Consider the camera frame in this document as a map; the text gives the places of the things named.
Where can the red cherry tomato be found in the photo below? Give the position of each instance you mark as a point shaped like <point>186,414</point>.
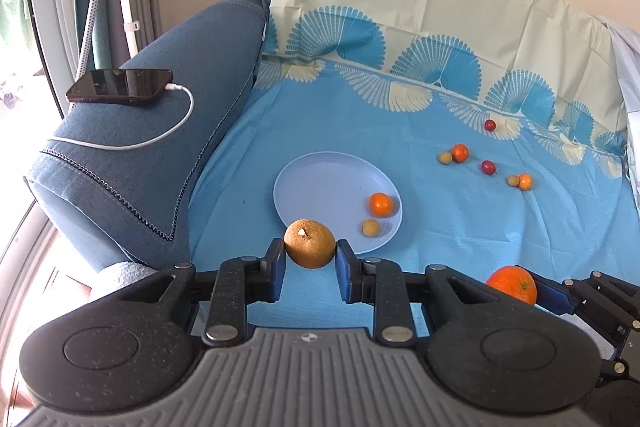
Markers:
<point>487,167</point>
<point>489,125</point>

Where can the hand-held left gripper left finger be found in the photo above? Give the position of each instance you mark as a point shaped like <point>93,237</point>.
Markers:
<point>275,274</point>

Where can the pale lavender cloth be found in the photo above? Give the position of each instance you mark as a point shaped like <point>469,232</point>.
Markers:
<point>629,72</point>

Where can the pale blue plate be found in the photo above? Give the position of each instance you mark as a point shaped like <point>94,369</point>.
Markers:
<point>325,187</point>

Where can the small orange mandarin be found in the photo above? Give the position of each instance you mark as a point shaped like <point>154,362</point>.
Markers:
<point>460,153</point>
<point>382,204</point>
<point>525,182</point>
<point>512,284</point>

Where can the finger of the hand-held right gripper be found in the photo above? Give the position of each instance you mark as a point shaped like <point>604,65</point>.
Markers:
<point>552,294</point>

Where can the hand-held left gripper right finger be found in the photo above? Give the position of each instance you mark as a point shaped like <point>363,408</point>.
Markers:
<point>346,277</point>

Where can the black smartphone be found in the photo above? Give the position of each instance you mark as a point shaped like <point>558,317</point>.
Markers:
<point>120,86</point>

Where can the blue fabric sofa armrest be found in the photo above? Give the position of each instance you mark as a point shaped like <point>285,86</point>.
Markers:
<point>150,177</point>

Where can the blue fan-print bed sheet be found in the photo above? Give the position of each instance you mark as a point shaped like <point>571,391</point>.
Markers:
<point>475,232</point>

